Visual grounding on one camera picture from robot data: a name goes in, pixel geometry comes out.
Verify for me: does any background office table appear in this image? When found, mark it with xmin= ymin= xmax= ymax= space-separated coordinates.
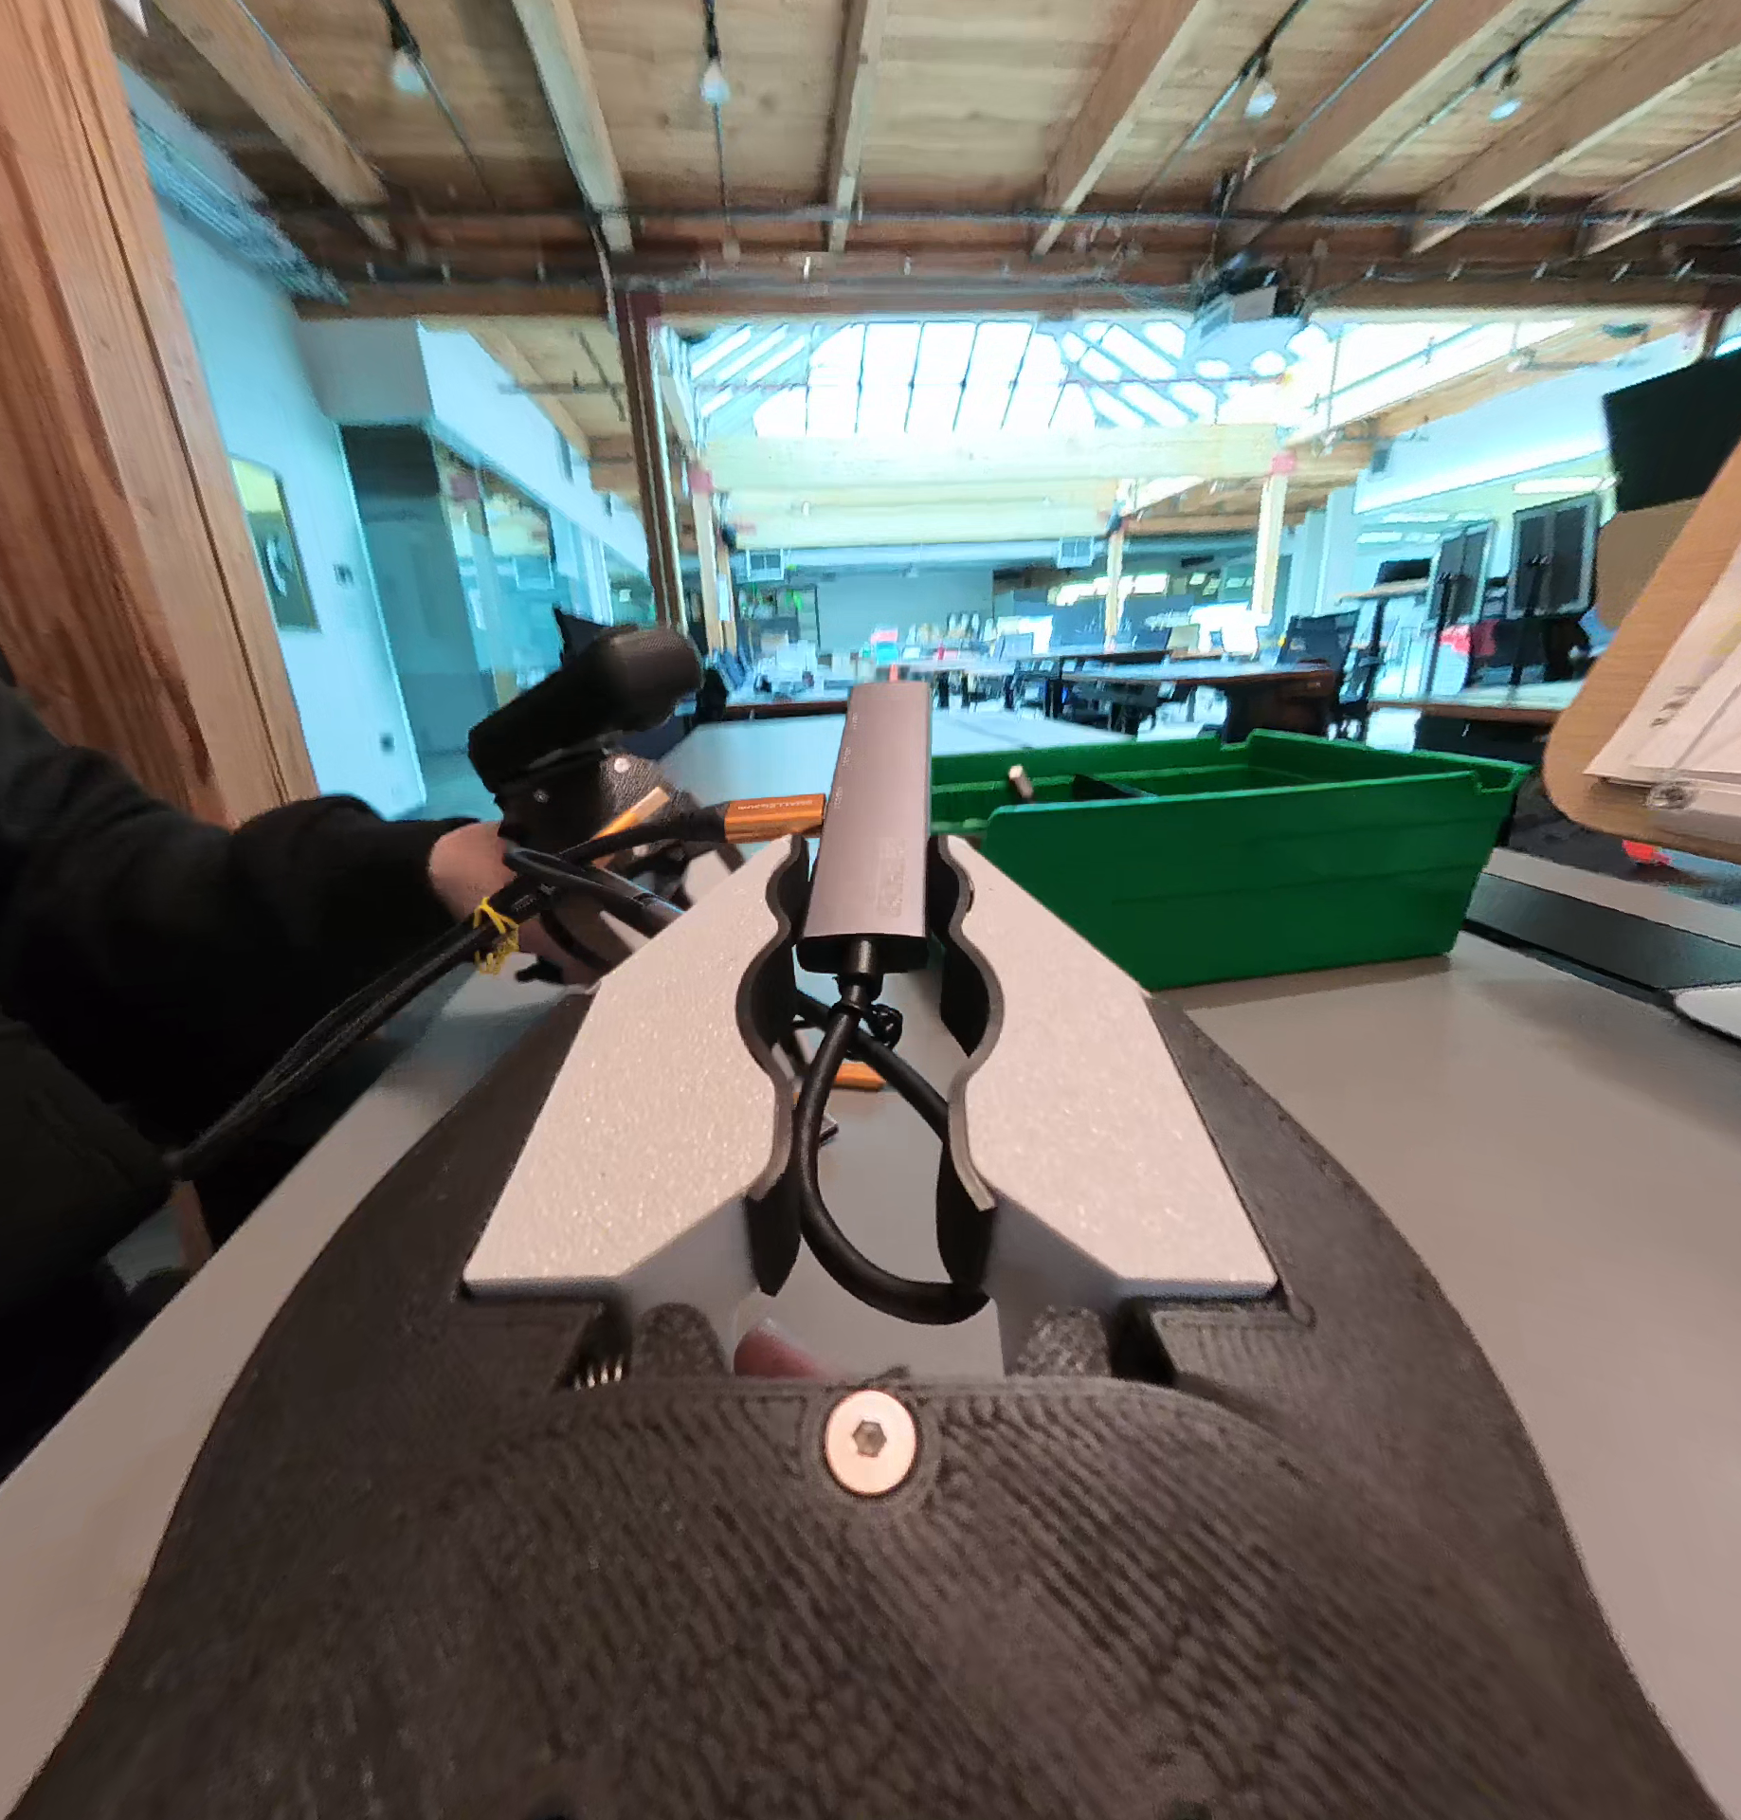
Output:
xmin=885 ymin=646 xmax=1342 ymax=741

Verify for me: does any ceiling projector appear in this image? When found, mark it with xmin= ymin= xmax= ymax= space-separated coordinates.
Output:
xmin=1189 ymin=257 xmax=1305 ymax=358

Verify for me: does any green divided storage bin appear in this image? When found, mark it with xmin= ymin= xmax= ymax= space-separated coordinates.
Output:
xmin=931 ymin=730 xmax=1532 ymax=994

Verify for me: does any black office chair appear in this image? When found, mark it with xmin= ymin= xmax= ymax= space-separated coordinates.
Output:
xmin=1274 ymin=611 xmax=1383 ymax=741

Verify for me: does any black hanging panel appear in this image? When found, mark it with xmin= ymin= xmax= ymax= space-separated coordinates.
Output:
xmin=1601 ymin=333 xmax=1741 ymax=515

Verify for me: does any person's left hand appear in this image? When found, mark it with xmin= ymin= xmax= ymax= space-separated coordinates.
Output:
xmin=427 ymin=819 xmax=595 ymax=985

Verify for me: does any wooden document stand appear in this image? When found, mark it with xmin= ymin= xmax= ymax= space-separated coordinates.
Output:
xmin=1595 ymin=504 xmax=1689 ymax=629
xmin=1542 ymin=384 xmax=1741 ymax=1060

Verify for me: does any printed instruction sheet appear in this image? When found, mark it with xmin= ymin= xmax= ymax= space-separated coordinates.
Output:
xmin=1587 ymin=483 xmax=1741 ymax=828

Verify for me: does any black cable with yellow tie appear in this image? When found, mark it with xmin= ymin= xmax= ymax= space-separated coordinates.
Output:
xmin=167 ymin=788 xmax=834 ymax=1182

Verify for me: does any framed wall picture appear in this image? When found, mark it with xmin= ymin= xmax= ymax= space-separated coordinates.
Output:
xmin=230 ymin=458 xmax=321 ymax=633

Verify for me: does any black rolling screen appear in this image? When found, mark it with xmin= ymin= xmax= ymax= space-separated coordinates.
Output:
xmin=1510 ymin=496 xmax=1603 ymax=685
xmin=1425 ymin=525 xmax=1497 ymax=671

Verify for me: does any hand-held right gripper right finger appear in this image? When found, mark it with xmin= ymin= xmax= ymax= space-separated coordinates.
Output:
xmin=931 ymin=834 xmax=1281 ymax=1345

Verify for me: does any black printed sweatshirt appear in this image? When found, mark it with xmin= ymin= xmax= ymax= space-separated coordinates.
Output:
xmin=0 ymin=967 xmax=225 ymax=1522

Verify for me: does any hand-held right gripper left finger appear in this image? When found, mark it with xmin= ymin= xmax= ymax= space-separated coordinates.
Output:
xmin=466 ymin=838 xmax=813 ymax=1338

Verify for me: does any grey USB hub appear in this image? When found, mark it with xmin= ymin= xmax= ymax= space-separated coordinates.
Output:
xmin=788 ymin=680 xmax=997 ymax=1326

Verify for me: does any wooden pillar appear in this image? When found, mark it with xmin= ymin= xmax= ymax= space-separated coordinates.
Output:
xmin=0 ymin=0 xmax=318 ymax=828

